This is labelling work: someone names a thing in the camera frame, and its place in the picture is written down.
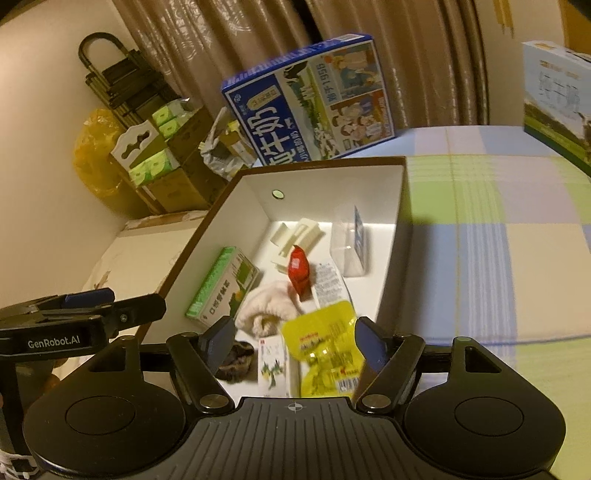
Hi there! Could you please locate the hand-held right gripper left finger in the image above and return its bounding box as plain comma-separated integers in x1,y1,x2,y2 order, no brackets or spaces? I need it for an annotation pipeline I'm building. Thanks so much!
88,316,238,409

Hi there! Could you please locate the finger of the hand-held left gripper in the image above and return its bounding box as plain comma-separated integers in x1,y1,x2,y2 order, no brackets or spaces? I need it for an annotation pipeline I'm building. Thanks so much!
39,295,167,340
28,287,116,313

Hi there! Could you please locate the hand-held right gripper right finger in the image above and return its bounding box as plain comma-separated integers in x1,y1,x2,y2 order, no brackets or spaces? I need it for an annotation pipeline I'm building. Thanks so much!
353,316,502,411

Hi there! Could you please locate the dark hair scrunchie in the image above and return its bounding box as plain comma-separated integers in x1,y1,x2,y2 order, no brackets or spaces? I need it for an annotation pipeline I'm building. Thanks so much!
218,340,256,384

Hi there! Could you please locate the yellow snack packet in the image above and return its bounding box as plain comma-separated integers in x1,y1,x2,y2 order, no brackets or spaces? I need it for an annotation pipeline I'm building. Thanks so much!
281,300,372,398

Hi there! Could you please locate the green medicine box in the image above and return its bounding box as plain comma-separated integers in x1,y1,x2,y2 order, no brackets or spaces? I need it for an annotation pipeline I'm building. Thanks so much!
185,247,260,328

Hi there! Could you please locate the white sock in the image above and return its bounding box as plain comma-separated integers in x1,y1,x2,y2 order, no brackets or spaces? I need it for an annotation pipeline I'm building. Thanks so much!
235,281,303,337

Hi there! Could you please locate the white medicine box plant print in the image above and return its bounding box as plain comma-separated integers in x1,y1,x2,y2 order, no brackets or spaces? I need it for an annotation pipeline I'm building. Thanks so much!
255,335,291,398

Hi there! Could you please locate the white ointment tube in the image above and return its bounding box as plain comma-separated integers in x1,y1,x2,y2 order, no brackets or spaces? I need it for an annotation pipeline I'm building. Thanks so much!
311,260,346,309

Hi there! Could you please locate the clear plastic box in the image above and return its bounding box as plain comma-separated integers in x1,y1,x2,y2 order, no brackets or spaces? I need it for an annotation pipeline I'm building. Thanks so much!
330,205,372,278

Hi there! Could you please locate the red snack packet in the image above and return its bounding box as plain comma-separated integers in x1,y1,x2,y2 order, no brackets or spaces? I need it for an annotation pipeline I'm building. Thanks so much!
287,244,312,296

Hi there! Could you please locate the white hair claw clip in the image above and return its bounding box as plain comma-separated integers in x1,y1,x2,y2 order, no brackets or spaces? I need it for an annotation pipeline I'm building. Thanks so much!
269,218,324,273

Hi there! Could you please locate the brown cardboard storage box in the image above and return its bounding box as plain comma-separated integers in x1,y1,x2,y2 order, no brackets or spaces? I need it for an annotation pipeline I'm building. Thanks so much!
139,156,414,402

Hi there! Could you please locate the cream embroidered cloth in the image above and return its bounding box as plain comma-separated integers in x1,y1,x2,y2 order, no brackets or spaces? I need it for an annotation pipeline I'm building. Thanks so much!
83,210,211,301

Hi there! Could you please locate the yellow plastic bag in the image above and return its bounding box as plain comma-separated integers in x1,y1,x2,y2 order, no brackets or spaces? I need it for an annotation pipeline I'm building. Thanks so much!
74,108,127,199

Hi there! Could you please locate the crumpled plastic bag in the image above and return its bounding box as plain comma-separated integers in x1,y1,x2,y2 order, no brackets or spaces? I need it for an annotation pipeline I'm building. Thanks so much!
198,106,257,182

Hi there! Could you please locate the small open cardboard box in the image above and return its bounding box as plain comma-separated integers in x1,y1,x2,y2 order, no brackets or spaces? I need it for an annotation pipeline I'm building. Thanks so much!
221,121,256,168

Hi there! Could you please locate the black folding trolley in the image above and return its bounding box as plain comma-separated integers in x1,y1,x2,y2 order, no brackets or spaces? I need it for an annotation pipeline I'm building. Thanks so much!
78,32,183,123

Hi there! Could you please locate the blue milk carton case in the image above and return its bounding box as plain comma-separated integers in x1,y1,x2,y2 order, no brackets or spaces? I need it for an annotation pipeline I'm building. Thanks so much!
221,32,398,168

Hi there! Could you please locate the brown patterned curtain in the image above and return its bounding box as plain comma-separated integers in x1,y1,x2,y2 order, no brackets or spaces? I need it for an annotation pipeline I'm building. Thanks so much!
111,0,490,139

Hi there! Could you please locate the white green milk carton case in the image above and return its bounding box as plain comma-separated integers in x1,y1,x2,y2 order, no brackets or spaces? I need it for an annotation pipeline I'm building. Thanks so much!
522,41,591,178

